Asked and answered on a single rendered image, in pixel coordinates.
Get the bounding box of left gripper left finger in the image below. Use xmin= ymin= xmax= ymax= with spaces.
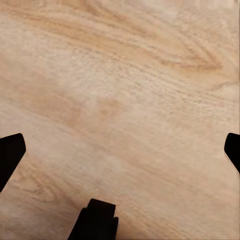
xmin=0 ymin=133 xmax=26 ymax=193

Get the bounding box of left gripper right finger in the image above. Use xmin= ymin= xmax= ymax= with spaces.
xmin=224 ymin=133 xmax=240 ymax=173

